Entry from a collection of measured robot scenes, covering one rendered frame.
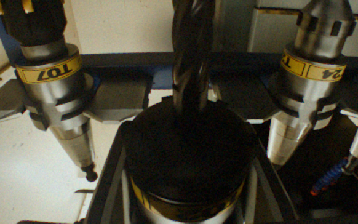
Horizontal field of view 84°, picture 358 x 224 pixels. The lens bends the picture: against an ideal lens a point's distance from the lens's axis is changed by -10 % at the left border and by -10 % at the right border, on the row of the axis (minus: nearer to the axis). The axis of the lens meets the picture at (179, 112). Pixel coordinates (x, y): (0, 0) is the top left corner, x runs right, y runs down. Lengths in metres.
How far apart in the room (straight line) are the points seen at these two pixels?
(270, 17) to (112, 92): 0.66
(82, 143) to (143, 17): 0.97
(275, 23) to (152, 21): 0.60
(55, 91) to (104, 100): 0.04
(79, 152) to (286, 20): 0.73
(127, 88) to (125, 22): 0.98
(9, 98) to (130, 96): 0.12
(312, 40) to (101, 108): 0.17
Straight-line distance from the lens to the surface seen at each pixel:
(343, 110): 0.23
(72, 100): 0.19
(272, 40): 0.82
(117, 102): 0.19
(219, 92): 0.20
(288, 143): 0.23
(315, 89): 0.20
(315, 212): 0.58
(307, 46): 0.19
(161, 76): 0.22
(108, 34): 1.22
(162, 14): 1.14
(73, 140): 0.22
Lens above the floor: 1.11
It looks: 36 degrees up
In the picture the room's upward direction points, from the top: 180 degrees clockwise
